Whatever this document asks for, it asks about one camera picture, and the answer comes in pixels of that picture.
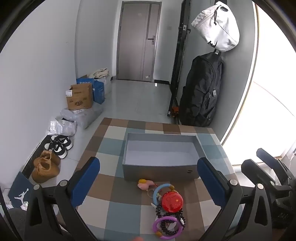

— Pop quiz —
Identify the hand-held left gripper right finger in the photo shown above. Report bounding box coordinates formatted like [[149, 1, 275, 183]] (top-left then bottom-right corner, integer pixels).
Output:
[[197, 157, 273, 241]]

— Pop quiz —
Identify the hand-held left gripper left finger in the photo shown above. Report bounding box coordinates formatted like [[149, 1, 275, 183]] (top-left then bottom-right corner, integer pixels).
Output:
[[24, 157, 100, 241]]

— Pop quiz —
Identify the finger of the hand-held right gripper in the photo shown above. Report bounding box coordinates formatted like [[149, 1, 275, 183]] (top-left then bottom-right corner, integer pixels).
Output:
[[241, 159, 278, 189], [256, 148, 293, 186]]

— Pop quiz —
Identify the red round badge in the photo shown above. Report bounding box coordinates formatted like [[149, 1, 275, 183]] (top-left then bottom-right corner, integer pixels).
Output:
[[161, 191, 184, 214]]

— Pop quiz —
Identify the grey rectangular box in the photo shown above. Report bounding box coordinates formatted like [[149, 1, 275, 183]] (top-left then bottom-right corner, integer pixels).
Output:
[[122, 133, 206, 181]]

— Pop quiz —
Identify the black bead bracelet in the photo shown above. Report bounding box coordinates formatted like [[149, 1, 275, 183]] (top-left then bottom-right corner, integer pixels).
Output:
[[155, 205, 185, 234]]

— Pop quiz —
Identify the purple ring bracelet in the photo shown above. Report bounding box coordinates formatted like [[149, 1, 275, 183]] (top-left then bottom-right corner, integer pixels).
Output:
[[153, 215, 184, 240]]

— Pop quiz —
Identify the checkered floor mat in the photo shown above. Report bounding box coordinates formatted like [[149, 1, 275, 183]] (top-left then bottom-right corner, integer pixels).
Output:
[[53, 117, 245, 241]]

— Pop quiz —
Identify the tan suede boot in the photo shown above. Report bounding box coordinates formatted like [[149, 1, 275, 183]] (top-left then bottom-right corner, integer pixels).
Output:
[[33, 150, 61, 167], [31, 160, 60, 183]]

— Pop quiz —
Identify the black white sandals pair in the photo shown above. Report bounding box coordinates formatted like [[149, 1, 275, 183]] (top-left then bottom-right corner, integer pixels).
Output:
[[44, 141, 70, 159]]

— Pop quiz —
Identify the black and white sneaker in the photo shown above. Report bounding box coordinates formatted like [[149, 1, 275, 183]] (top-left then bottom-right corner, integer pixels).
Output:
[[50, 136, 73, 151]]

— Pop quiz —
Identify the black shoe mat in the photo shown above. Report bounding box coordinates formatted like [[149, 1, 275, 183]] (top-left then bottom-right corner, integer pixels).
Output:
[[22, 134, 53, 179]]

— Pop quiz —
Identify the white plastic bag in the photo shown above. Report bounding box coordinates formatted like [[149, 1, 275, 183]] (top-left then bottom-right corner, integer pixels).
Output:
[[47, 118, 77, 136]]

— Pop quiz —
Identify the grey plastic parcel bag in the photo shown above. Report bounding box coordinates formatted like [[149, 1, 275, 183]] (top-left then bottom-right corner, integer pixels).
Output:
[[60, 102, 103, 129]]

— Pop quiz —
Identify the brown cardboard box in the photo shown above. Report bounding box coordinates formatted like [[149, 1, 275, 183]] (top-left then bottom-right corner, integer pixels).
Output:
[[66, 83, 94, 110]]

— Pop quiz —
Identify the black backpack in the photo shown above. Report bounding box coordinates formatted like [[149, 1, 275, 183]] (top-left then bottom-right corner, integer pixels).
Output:
[[179, 52, 224, 127]]

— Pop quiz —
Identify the blue cardboard box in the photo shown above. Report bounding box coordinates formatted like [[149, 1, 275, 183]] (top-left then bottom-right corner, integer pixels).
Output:
[[76, 75, 105, 104]]

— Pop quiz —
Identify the clear plastic bag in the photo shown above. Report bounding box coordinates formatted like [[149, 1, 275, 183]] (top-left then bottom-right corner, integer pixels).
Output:
[[99, 75, 112, 93]]

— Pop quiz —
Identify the beige tote bag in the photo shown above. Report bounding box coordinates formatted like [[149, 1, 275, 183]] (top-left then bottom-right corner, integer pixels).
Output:
[[89, 68, 109, 79]]

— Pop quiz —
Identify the black folding rack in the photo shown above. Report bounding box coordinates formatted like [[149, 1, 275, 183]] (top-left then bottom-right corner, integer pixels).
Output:
[[167, 0, 191, 117]]

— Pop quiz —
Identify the white sling bag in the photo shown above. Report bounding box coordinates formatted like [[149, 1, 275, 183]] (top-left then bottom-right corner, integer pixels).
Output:
[[191, 1, 240, 52]]

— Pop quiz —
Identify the grey entrance door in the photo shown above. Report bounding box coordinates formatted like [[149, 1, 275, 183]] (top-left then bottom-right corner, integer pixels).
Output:
[[116, 1, 162, 82]]

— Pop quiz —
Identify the pink toy keychain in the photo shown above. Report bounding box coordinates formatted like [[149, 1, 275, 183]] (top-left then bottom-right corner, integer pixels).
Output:
[[137, 178, 158, 192]]

